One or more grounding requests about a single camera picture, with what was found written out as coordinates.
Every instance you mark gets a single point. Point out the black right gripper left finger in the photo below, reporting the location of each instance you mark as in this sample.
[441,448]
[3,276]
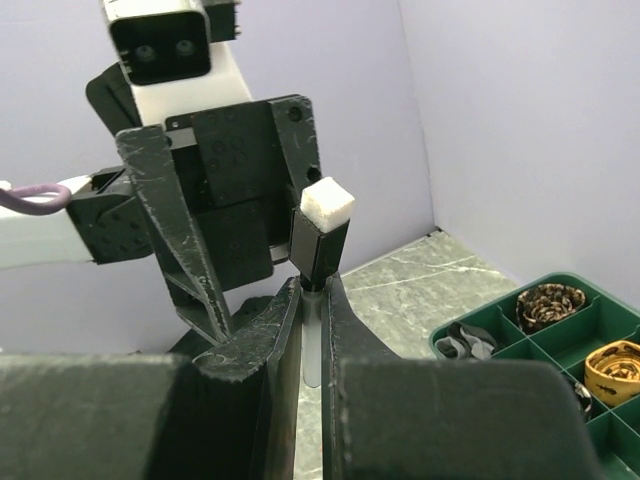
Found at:
[229,413]

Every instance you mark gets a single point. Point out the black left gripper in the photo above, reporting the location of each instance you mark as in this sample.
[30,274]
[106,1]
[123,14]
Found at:
[210,194]

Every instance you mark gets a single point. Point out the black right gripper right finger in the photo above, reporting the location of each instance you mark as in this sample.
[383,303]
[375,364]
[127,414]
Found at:
[388,417]

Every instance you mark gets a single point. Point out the yellow rolled tie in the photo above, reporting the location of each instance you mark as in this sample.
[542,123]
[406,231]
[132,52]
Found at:
[612,372]

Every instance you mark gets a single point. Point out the green compartment tray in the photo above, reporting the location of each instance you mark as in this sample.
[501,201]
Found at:
[565,345]

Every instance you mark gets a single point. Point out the brown patterned rolled tie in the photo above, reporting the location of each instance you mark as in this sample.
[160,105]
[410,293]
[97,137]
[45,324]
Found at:
[546,304]

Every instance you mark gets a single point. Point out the grey rolled cloth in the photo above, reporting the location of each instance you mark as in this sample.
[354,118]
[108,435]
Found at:
[463,341]

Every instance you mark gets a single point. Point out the black white rolled tie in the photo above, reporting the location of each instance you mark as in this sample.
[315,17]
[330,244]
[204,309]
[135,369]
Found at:
[583,397]

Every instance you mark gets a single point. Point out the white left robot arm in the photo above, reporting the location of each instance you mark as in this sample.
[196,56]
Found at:
[54,231]

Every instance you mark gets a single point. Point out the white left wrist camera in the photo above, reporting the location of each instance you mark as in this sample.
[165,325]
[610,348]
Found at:
[176,55]

